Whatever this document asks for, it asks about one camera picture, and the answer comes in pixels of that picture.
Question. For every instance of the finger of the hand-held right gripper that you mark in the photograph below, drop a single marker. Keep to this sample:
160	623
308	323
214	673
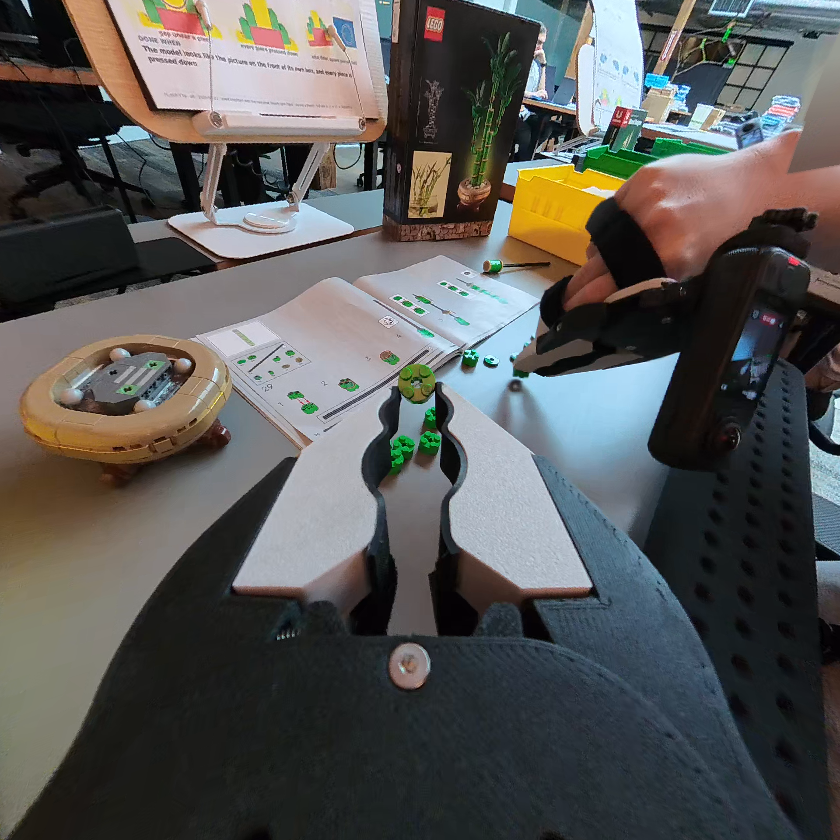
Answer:
590	366
571	348

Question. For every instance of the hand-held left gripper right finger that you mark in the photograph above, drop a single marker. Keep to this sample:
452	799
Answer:
512	518

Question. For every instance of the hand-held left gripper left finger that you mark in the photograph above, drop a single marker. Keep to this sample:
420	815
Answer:
315	518

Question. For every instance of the thin black axle rod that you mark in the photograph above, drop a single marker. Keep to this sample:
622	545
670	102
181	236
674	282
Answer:
525	265

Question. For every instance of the light green round plate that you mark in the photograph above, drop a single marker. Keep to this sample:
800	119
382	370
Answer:
417	382

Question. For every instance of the cluster of green round bricks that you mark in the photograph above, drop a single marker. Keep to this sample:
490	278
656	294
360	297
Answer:
430	441

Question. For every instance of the yellow plastic bin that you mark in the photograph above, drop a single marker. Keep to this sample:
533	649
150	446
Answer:
551	210

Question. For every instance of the open instruction booklet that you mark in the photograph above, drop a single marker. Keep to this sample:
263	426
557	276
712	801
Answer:
341	328

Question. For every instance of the green plastic bin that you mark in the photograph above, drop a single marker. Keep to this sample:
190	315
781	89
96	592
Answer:
617	161
689	145

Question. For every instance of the tan round toy pot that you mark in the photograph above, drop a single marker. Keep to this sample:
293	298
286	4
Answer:
124	407

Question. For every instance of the small dark green box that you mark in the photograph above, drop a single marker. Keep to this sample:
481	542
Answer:
627	124

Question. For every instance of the black bamboo toy set box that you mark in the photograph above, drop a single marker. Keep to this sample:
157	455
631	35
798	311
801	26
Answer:
459	118

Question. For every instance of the stack of colourful trays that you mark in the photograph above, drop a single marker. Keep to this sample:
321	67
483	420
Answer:
784	113

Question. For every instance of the background document stand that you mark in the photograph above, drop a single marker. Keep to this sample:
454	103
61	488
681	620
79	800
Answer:
610	52

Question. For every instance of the document stand with instruction sheet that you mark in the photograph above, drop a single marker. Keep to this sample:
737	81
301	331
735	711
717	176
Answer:
249	59

